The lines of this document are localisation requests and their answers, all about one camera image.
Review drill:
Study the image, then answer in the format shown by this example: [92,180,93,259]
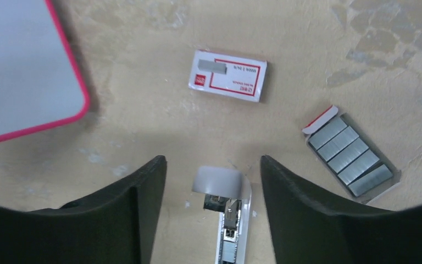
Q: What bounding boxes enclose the white stapler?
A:
[192,166,252,264]

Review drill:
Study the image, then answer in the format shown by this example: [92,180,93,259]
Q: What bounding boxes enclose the red framed whiteboard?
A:
[0,1,90,142]

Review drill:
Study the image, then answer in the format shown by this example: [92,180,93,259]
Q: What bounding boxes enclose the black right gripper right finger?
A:
[260,155,422,263]

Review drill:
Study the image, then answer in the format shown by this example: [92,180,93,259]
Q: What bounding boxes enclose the staple tray with staples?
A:
[301,105,402,204]

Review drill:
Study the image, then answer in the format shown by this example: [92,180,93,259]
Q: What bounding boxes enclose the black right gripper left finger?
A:
[0,156,167,263]

